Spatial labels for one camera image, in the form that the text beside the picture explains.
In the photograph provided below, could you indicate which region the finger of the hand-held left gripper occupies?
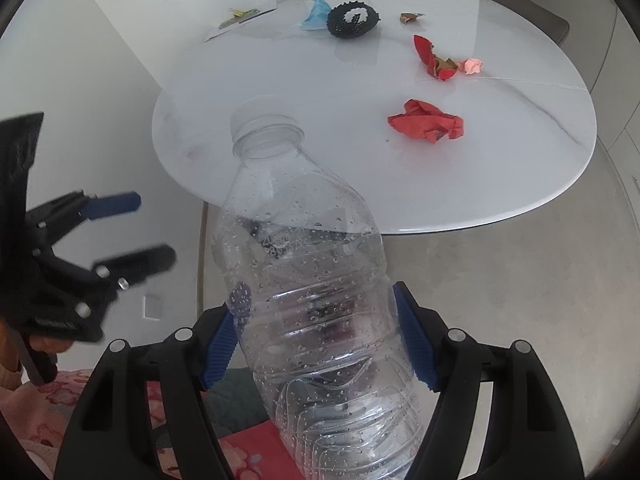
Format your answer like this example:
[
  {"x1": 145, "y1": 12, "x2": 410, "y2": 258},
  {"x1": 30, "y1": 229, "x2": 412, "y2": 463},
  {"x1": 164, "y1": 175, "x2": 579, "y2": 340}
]
[
  {"x1": 42, "y1": 191, "x2": 142, "y2": 226},
  {"x1": 90, "y1": 244, "x2": 177, "y2": 286}
]

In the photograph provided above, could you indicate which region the grey chair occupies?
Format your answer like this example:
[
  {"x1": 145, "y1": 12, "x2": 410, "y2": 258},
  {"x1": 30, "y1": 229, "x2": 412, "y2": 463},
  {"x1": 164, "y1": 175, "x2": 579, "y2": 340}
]
[{"x1": 480, "y1": 0, "x2": 571, "y2": 46}]

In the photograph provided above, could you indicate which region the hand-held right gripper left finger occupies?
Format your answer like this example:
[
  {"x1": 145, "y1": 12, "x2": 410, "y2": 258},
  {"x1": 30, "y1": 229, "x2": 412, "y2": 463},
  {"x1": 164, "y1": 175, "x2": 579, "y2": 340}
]
[{"x1": 54, "y1": 282, "x2": 251, "y2": 480}]

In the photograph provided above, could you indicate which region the clear plastic bottle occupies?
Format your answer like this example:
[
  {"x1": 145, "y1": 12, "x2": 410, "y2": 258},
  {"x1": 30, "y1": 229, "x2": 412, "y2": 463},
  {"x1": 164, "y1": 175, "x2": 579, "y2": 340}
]
[{"x1": 212, "y1": 99, "x2": 438, "y2": 480}]

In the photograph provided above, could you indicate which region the red and brown crumpled wrapper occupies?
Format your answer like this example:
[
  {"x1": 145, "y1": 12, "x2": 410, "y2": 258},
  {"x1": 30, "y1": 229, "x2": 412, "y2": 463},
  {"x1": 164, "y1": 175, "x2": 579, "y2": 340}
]
[{"x1": 413, "y1": 35, "x2": 459, "y2": 82}]

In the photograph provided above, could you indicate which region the black mesh fruit net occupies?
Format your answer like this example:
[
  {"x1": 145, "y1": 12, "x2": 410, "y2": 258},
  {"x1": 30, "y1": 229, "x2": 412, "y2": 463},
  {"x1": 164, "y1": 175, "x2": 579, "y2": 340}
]
[{"x1": 326, "y1": 3, "x2": 382, "y2": 40}]

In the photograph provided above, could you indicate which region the person's left hand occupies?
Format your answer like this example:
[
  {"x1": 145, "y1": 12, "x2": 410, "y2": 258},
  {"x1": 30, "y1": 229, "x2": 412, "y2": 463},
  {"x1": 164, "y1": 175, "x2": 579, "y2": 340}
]
[{"x1": 25, "y1": 335, "x2": 71, "y2": 361}]

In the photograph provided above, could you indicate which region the red floral cloth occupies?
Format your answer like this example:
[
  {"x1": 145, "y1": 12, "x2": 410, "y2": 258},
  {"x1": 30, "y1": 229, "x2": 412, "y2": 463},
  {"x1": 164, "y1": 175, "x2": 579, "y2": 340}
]
[{"x1": 155, "y1": 425, "x2": 306, "y2": 480}]

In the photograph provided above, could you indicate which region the dark green cloth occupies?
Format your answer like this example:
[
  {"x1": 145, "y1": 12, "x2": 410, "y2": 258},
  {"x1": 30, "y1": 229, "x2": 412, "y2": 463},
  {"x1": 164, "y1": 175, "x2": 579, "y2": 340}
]
[{"x1": 205, "y1": 370, "x2": 271, "y2": 431}]

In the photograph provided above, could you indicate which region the white paper sheet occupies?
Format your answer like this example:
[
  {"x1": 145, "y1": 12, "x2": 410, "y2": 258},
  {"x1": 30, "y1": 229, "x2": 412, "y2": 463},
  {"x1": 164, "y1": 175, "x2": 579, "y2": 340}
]
[{"x1": 205, "y1": 0, "x2": 278, "y2": 43}]

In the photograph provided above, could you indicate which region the blue face mask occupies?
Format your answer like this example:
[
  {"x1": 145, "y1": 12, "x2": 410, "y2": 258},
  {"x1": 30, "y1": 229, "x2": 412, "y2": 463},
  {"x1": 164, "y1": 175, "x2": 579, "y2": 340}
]
[{"x1": 298, "y1": 0, "x2": 332, "y2": 31}]

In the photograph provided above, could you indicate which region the pink floral clothing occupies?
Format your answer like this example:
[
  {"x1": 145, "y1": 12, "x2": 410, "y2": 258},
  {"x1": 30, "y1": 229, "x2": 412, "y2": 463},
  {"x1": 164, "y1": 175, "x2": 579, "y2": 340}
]
[{"x1": 0, "y1": 367, "x2": 166, "y2": 480}]

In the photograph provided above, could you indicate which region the red crumpled paper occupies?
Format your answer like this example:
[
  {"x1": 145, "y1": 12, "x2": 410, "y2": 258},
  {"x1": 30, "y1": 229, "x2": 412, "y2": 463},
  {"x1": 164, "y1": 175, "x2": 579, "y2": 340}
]
[{"x1": 387, "y1": 99, "x2": 465, "y2": 144}]

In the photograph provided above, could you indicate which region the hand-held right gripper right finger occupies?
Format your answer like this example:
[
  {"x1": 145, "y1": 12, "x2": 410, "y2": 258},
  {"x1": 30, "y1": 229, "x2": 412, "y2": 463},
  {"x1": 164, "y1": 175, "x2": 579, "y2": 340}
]
[{"x1": 392, "y1": 281, "x2": 586, "y2": 480}]

